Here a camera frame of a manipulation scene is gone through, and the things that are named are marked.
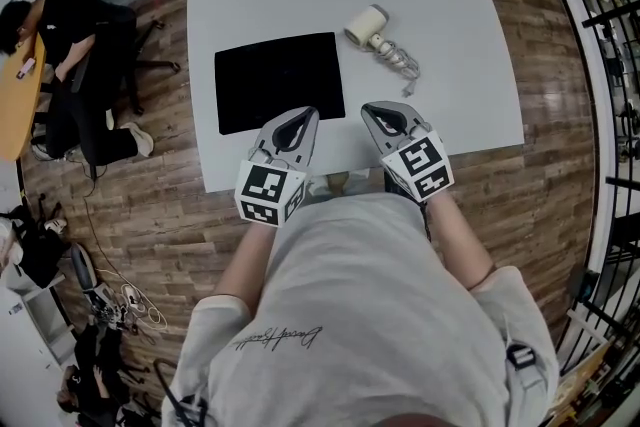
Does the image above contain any black cable on shirt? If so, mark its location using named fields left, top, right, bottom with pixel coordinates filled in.
left=152, top=358, right=212, bottom=427

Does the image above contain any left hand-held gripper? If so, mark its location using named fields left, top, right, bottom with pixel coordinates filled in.
left=233, top=105, right=321, bottom=229

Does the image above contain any long black floor cable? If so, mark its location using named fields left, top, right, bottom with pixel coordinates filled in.
left=81, top=164, right=132, bottom=284

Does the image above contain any wooden board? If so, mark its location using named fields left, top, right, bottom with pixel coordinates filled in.
left=547, top=339, right=629, bottom=424

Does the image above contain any cream hair dryer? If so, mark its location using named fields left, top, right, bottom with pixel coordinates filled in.
left=343, top=3, right=422, bottom=99

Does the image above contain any white cabinet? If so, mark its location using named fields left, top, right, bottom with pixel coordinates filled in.
left=0, top=282, right=77, bottom=427

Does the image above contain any black metal railing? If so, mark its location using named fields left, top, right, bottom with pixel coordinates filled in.
left=537, top=0, right=640, bottom=381

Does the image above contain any tangle of floor cables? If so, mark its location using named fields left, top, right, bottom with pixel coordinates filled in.
left=89, top=267, right=170, bottom=334

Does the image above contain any person's right forearm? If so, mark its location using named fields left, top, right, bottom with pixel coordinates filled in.
left=424, top=190, right=499, bottom=292

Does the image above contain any person's left forearm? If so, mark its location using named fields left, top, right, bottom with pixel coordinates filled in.
left=212, top=213, right=279, bottom=305

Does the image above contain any black bag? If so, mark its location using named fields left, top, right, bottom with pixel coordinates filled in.
left=213, top=31, right=347, bottom=137

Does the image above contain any orange wooden table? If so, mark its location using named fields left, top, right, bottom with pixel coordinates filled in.
left=0, top=33, right=48, bottom=162

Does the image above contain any grey upright appliance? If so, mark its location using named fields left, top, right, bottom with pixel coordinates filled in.
left=68, top=242, right=112, bottom=312

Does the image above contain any black buckle shoulder strap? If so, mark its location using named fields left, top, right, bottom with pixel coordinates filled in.
left=504, top=341, right=539, bottom=392

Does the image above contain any person's grey t-shirt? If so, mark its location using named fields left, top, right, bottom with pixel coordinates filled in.
left=161, top=192, right=561, bottom=427

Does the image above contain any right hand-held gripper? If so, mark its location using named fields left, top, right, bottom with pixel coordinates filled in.
left=360, top=100, right=455, bottom=204

